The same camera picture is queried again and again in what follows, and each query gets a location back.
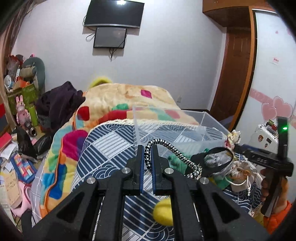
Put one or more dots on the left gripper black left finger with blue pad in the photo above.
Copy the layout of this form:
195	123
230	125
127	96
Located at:
94	211

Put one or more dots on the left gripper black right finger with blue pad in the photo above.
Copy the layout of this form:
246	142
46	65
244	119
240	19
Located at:
201	211

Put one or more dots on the cream drawstring pouch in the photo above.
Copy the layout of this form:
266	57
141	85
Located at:
242	175

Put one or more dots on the yellow felt ball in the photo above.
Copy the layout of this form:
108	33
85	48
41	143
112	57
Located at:
162	212

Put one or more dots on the black chain purse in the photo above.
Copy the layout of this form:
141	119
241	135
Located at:
206	171

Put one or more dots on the clear plastic storage box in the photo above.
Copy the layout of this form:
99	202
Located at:
191	132

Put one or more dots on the orange sleeve forearm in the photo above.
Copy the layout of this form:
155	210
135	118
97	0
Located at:
271	223

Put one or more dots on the person's hand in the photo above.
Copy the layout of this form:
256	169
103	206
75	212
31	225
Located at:
282	200

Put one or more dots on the white suitcase with stickers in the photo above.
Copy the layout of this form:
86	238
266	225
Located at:
265	137

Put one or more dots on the yellow green sponge cloth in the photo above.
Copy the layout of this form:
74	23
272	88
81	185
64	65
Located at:
222	184

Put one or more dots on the floral fabric scrunchie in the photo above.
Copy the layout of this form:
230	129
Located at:
233	139

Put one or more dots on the green knitted cloth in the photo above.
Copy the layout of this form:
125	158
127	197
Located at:
177	164

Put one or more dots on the white heart wardrobe door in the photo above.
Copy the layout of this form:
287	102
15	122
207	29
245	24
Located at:
272	91

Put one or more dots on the colourful blue book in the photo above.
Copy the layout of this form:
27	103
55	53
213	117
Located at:
24	169

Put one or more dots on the blue white patterned cloth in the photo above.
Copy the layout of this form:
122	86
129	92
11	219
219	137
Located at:
106	149

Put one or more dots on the brown wooden door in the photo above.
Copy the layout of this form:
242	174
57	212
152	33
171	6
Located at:
233	73

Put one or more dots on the pink rabbit figurine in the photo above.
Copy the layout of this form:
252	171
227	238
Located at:
22	114

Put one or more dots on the dark purple clothing pile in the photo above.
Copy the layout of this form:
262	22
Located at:
55	107

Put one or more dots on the colourful plush blanket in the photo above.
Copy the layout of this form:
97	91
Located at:
104	102

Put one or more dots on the green cardboard box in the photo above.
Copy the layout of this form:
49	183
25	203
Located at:
30	96

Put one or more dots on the yellow plush pillow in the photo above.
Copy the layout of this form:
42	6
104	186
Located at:
98	81

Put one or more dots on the grey neck pillow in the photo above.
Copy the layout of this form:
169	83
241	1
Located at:
34	68

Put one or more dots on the wooden overhead cabinet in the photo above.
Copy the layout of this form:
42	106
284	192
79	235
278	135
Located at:
233	13

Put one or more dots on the brown curtain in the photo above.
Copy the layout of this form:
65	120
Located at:
12	16

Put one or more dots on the black camera lens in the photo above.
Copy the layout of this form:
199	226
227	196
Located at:
30	129

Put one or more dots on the small black wall monitor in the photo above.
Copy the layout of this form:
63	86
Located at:
110	37

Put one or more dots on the large black wall television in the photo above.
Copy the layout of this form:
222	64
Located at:
114	13

